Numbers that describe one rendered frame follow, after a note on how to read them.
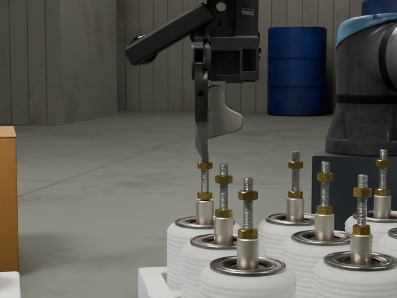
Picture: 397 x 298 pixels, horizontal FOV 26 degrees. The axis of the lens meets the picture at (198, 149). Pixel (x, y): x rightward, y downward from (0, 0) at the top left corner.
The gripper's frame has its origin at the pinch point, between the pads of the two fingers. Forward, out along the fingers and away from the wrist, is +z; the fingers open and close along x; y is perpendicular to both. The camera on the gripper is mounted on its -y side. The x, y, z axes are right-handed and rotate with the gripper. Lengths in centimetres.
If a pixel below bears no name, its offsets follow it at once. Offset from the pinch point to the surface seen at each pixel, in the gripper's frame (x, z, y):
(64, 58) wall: 523, -13, -104
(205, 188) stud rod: -0.5, 4.9, 0.8
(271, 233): -1.3, 10.4, 9.0
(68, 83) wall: 530, 4, -102
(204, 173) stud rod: -0.4, 3.0, 0.6
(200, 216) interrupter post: -1.0, 8.3, 0.2
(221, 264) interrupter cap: -23.1, 9.1, 2.4
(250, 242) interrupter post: -24.3, 6.7, 5.2
